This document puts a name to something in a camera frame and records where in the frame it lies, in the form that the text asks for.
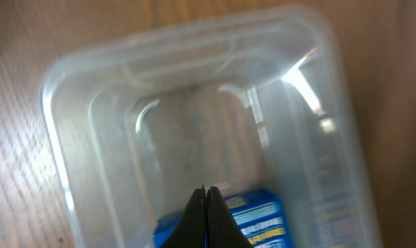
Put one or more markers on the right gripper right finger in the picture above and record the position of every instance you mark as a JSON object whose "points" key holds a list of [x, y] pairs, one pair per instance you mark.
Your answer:
{"points": [[222, 229]]}

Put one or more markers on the clear plastic container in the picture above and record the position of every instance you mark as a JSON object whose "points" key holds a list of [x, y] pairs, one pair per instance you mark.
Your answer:
{"points": [[244, 102]]}

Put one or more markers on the blue Kool Fever box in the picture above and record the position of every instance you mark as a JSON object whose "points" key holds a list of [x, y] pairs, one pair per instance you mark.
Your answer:
{"points": [[260, 216]]}

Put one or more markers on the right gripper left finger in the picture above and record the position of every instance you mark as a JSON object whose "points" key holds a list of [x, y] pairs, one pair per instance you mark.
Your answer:
{"points": [[191, 228]]}

